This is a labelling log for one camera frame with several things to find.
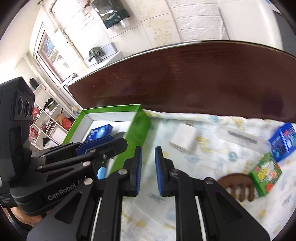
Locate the blue medicine box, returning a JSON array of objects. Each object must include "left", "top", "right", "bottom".
[{"left": 85, "top": 124, "right": 113, "bottom": 142}]

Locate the person's hand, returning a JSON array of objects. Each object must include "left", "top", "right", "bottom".
[{"left": 11, "top": 207, "right": 43, "bottom": 227}]

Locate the white USB charger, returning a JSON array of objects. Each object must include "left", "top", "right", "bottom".
[{"left": 170, "top": 123, "right": 197, "bottom": 153}]

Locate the white shelf unit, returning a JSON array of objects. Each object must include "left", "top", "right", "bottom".
[{"left": 30, "top": 84, "right": 76, "bottom": 151}]

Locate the green open cardboard box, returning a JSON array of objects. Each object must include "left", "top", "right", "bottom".
[{"left": 63, "top": 104, "right": 151, "bottom": 175}]

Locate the brown wooden comb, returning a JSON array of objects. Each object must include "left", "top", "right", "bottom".
[{"left": 218, "top": 173, "right": 255, "bottom": 202}]

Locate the patterned white cloth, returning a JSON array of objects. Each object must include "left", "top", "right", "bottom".
[{"left": 121, "top": 110, "right": 295, "bottom": 240}]

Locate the clear plastic case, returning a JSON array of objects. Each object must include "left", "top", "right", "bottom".
[{"left": 216, "top": 126, "right": 271, "bottom": 154}]

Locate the small green card box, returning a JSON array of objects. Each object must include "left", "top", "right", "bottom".
[{"left": 248, "top": 152, "right": 282, "bottom": 197}]

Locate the window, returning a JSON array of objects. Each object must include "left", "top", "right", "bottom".
[{"left": 30, "top": 21, "right": 88, "bottom": 87}]

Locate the small blue card box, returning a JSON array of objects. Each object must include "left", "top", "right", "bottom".
[{"left": 269, "top": 123, "right": 295, "bottom": 162}]

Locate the dark wooden headboard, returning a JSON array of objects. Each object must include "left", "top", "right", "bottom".
[{"left": 69, "top": 41, "right": 295, "bottom": 122}]

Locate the dark wall dispenser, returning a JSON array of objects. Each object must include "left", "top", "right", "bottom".
[{"left": 92, "top": 0, "right": 130, "bottom": 29}]

